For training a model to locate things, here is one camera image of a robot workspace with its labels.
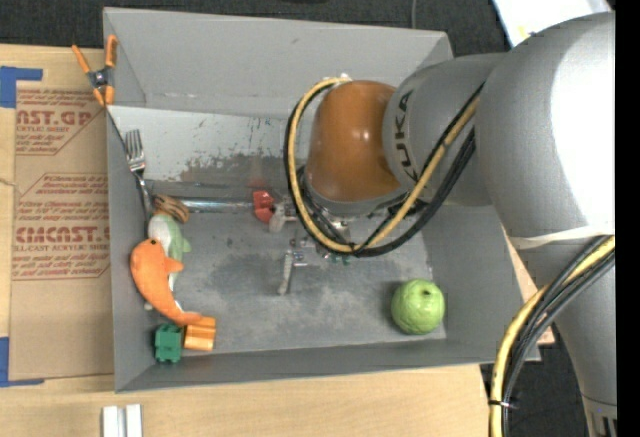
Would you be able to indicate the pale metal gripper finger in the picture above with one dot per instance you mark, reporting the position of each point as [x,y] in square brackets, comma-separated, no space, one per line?
[278,221]
[287,275]

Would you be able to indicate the red toy piece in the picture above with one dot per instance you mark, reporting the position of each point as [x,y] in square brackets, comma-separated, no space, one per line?
[262,206]

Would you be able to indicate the grey metal bin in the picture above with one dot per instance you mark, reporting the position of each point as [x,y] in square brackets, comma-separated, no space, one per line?
[280,305]

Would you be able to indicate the silver metal rod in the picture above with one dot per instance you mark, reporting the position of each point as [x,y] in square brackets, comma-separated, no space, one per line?
[215,205]

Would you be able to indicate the orange ribbed block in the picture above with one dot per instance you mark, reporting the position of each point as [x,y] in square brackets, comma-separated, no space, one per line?
[200,335]

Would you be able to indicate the brown striped toy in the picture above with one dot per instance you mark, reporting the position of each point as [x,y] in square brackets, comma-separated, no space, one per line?
[172,208]

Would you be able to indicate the green apple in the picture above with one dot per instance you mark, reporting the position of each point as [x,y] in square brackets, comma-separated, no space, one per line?
[417,307]

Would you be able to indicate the white and green toy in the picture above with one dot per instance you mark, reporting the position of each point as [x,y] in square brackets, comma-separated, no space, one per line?
[165,232]

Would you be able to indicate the orange toy fish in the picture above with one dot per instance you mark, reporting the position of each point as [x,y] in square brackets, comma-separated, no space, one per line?
[152,275]

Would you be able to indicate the green toy block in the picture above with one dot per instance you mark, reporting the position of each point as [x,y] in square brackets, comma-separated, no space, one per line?
[167,344]

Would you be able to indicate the silver fork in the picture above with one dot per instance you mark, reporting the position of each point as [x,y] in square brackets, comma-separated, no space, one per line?
[135,152]

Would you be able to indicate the brown cardboard board, red print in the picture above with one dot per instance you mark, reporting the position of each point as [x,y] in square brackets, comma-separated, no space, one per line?
[60,325]

